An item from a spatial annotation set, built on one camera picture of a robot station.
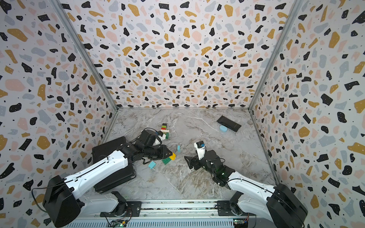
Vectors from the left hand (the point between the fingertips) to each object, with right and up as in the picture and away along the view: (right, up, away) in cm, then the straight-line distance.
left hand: (173, 153), depth 76 cm
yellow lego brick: (-1, -2, +1) cm, 3 cm away
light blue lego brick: (+1, -1, +18) cm, 18 cm away
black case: (-46, -1, +13) cm, 47 cm away
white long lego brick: (-11, +10, +30) cm, 34 cm away
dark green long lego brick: (-7, -8, +14) cm, 17 cm away
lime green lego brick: (-11, +13, +31) cm, 35 cm away
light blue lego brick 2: (-15, -10, +12) cm, 21 cm away
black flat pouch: (+39, +16, +34) cm, 54 cm away
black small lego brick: (-11, +15, +32) cm, 37 cm away
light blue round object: (+33, +12, +31) cm, 47 cm away
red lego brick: (-12, +12, +30) cm, 35 cm away
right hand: (+9, -1, +4) cm, 10 cm away
